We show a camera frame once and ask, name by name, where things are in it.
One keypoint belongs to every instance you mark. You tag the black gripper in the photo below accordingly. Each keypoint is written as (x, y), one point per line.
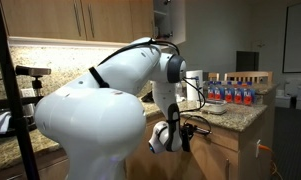
(187, 134)

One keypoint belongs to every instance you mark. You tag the Fiji water bottle pack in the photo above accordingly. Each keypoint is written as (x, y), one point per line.
(238, 93)

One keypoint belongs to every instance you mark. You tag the upper wooden cabinet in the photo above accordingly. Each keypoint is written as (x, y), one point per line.
(116, 21)

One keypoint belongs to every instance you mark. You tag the white whiteboard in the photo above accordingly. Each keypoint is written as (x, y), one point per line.
(292, 42)

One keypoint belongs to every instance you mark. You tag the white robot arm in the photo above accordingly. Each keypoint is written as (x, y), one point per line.
(98, 119)

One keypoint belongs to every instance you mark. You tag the white plastic container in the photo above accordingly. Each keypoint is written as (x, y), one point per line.
(214, 107)

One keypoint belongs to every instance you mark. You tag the wooden drawer with steel handle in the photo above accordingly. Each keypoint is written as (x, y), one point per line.
(214, 134)

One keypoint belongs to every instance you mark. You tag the black camera on stand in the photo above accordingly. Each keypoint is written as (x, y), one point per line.
(36, 72)

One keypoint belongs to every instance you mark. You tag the white paper towel roll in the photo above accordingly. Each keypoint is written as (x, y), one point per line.
(194, 84)

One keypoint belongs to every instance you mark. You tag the wooden dining chair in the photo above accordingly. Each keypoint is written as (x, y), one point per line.
(250, 76)

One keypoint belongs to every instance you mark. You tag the wooden cabinet door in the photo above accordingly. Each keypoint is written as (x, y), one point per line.
(210, 161)

